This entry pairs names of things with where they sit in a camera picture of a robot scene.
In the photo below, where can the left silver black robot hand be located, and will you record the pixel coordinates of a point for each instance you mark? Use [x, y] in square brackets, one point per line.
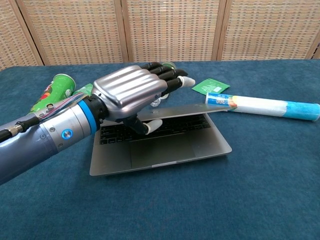
[130, 92]

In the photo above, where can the silver laptop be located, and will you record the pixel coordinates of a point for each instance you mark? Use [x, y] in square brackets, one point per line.
[160, 147]

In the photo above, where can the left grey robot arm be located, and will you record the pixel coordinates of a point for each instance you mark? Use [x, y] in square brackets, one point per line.
[37, 140]

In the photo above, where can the woven bamboo folding screen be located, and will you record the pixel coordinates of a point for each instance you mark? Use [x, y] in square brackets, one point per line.
[160, 30]

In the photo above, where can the green foil packet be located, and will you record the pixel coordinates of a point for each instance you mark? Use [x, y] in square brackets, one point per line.
[211, 86]
[83, 90]

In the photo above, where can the clear plastic bottle green label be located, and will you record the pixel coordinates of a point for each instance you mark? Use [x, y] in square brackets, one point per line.
[170, 67]

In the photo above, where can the green chips can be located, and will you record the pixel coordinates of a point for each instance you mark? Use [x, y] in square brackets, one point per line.
[53, 96]

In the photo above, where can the white blue plastic wrap roll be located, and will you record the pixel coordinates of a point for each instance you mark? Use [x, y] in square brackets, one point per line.
[260, 106]

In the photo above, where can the blue table cloth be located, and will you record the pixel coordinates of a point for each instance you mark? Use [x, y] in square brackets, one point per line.
[225, 187]

